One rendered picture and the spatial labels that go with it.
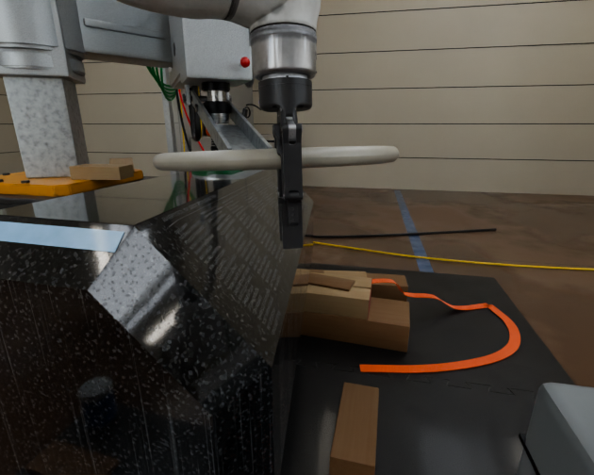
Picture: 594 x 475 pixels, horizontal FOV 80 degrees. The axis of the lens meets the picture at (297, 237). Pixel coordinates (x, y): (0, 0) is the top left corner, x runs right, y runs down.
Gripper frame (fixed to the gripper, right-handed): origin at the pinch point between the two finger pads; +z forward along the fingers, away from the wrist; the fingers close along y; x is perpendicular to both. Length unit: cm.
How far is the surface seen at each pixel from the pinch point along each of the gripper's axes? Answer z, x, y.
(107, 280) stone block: 8.1, 29.0, 3.2
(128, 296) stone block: 10.9, 25.9, 2.6
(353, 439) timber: 69, -19, 28
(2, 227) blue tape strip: 1, 51, 16
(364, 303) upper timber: 55, -41, 87
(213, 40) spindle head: -46, 15, 73
